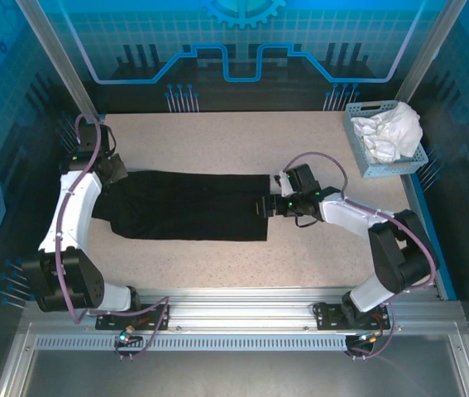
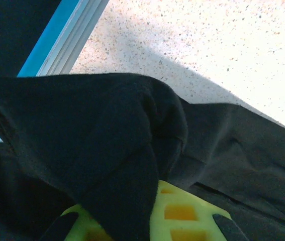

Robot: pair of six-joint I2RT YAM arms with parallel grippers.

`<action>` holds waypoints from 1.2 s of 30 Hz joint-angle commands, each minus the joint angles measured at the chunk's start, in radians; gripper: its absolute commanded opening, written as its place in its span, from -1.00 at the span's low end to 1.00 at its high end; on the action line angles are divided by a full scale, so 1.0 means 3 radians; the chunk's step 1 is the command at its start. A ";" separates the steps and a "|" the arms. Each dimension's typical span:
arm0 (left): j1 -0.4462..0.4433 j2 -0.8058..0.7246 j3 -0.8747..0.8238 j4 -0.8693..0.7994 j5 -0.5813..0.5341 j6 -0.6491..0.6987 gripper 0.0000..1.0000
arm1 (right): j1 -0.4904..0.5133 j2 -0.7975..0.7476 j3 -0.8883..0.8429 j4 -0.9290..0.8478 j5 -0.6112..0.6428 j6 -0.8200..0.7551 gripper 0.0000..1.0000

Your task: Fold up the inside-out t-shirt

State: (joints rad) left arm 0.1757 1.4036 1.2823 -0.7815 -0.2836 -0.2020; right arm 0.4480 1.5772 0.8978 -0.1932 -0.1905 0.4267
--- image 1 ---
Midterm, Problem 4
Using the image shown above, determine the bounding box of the black t-shirt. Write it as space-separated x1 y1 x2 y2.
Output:
91 170 271 244

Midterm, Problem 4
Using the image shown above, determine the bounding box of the blue perforated plastic basket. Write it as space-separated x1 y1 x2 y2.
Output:
343 100 429 179

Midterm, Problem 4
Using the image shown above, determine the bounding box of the white crumpled t-shirt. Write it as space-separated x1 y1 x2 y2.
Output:
350 102 424 163

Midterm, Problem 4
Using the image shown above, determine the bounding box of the aluminium mounting beam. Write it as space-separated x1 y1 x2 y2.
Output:
22 287 465 334

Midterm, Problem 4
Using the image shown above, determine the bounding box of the metal front tray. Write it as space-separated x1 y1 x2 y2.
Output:
0 322 469 397

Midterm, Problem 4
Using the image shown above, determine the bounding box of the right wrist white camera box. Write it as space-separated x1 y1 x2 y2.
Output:
274 171 295 198

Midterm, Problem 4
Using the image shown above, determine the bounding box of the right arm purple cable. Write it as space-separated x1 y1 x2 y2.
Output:
285 151 440 361

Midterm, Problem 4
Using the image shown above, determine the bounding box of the right aluminium side rail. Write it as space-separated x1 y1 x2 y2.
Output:
385 117 458 301

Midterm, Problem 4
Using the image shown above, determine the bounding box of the left aluminium frame post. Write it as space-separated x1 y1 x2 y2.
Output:
13 0 103 127

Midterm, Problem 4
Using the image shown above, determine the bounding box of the aluminium frame post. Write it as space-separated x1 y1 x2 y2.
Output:
13 0 103 127
384 0 469 129

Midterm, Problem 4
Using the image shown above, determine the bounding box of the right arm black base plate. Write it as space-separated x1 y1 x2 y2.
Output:
313 303 393 332

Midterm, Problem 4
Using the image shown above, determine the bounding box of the slotted grey cable duct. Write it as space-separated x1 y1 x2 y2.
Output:
34 334 350 352

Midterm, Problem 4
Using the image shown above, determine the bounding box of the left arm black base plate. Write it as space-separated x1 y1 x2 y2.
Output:
94 303 172 332

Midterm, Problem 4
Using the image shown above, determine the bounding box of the right aluminium frame post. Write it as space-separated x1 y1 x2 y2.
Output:
384 0 469 129

